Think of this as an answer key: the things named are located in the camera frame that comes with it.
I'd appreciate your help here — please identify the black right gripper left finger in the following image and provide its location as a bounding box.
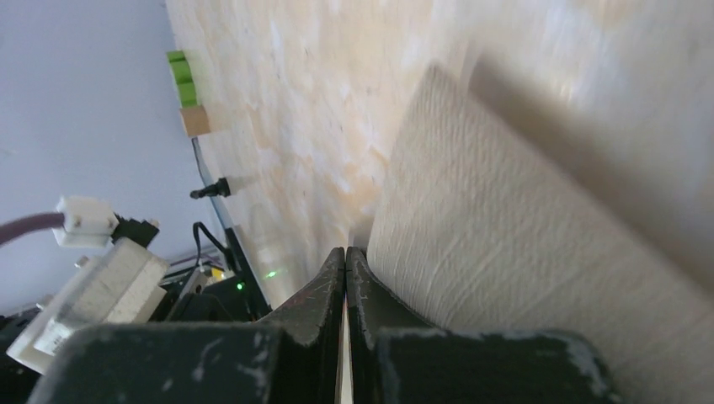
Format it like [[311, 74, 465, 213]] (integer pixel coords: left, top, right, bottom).
[[29, 247, 345, 403]]

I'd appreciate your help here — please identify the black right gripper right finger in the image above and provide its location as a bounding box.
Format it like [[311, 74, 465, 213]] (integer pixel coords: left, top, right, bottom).
[[345, 247, 622, 403]]

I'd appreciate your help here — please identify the cream cloth napkin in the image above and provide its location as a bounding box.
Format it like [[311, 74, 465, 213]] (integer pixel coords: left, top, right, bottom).
[[367, 64, 713, 403]]

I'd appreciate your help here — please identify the small black object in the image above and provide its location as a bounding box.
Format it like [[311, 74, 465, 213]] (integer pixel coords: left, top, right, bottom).
[[189, 178, 231, 199]]

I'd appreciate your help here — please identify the small tan block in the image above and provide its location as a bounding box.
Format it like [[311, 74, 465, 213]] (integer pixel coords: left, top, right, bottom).
[[179, 105, 211, 138]]

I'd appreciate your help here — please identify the green white small package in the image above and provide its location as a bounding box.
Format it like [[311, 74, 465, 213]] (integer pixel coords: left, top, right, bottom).
[[166, 50, 199, 108]]

